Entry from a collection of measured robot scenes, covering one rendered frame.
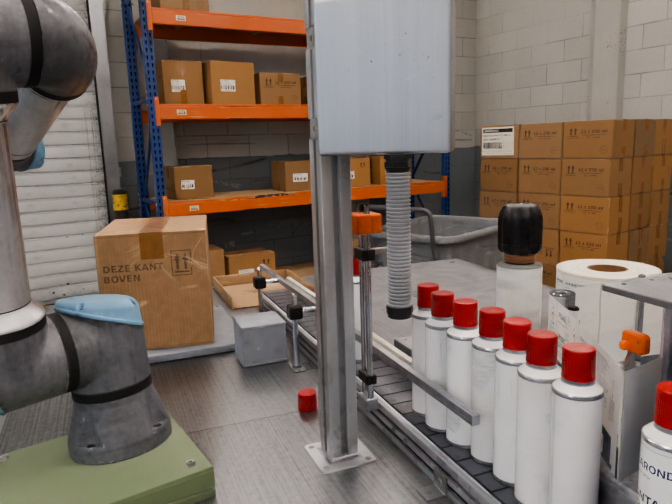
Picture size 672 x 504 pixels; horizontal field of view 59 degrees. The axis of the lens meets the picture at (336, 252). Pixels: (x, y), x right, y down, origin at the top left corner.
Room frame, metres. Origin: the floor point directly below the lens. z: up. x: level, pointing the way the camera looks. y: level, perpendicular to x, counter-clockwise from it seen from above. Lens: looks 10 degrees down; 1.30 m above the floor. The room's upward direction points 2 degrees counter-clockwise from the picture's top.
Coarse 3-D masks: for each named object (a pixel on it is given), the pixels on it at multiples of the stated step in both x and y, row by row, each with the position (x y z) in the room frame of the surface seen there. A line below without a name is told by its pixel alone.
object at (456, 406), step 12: (276, 276) 1.52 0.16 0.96; (288, 288) 1.42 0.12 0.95; (312, 300) 1.26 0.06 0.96; (360, 336) 1.01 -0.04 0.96; (384, 348) 0.94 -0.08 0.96; (384, 360) 0.92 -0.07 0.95; (396, 360) 0.89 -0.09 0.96; (408, 372) 0.84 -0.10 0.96; (420, 384) 0.81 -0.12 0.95; (432, 384) 0.79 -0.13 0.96; (432, 396) 0.78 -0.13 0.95; (444, 396) 0.75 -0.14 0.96; (456, 408) 0.72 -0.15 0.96; (468, 408) 0.71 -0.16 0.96; (468, 420) 0.69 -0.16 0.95
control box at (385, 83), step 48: (336, 0) 0.77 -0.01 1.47; (384, 0) 0.75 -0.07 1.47; (432, 0) 0.74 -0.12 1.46; (336, 48) 0.77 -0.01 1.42; (384, 48) 0.75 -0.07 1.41; (432, 48) 0.74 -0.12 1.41; (336, 96) 0.77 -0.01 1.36; (384, 96) 0.75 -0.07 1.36; (432, 96) 0.74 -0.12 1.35; (336, 144) 0.77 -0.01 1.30; (384, 144) 0.75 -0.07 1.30; (432, 144) 0.74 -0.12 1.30
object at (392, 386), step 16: (304, 304) 1.53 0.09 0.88; (304, 320) 1.39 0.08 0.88; (384, 368) 1.06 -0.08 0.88; (384, 384) 0.99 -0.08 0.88; (400, 384) 0.98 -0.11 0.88; (400, 400) 0.92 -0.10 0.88; (416, 416) 0.86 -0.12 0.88; (432, 432) 0.81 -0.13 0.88; (448, 448) 0.76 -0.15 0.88; (464, 464) 0.72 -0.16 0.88; (480, 464) 0.72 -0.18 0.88; (480, 480) 0.68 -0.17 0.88; (496, 480) 0.68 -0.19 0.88; (496, 496) 0.64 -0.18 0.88; (512, 496) 0.64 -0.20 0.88
